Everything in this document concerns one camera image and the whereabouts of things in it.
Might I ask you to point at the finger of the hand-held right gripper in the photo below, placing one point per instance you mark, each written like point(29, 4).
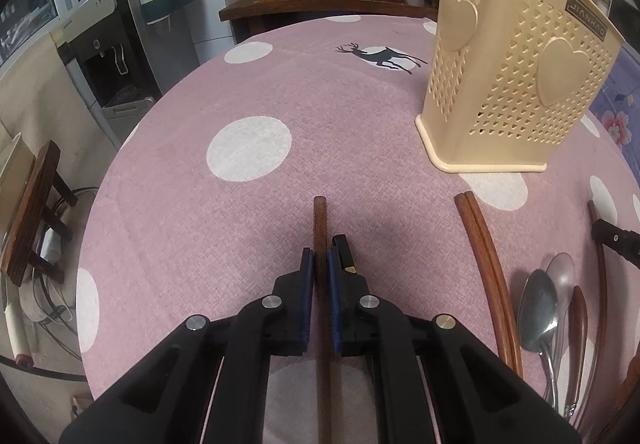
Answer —
point(620, 241)

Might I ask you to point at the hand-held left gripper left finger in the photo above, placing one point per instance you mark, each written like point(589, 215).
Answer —
point(306, 294)

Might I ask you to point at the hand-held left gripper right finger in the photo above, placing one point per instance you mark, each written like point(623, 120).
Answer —
point(334, 309)

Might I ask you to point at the brown wooden chopstick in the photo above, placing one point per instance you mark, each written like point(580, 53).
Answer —
point(602, 284)
point(493, 253)
point(482, 254)
point(320, 224)

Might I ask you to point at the beige plastic utensil holder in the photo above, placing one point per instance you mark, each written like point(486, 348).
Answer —
point(500, 74)

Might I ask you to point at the purple floral cloth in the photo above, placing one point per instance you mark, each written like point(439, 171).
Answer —
point(620, 99)

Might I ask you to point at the white power strip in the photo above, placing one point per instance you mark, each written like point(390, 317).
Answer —
point(51, 244)

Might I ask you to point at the dark wooden chair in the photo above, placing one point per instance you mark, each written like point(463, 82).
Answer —
point(30, 204)

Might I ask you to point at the dark wooden cabinet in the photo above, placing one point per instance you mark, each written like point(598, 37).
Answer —
point(260, 6)

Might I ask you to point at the white handheld device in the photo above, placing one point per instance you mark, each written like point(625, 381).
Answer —
point(17, 339)

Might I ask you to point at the grey water dispenser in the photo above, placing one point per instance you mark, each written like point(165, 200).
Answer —
point(125, 54)

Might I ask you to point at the aluminium window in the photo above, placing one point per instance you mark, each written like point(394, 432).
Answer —
point(30, 9)

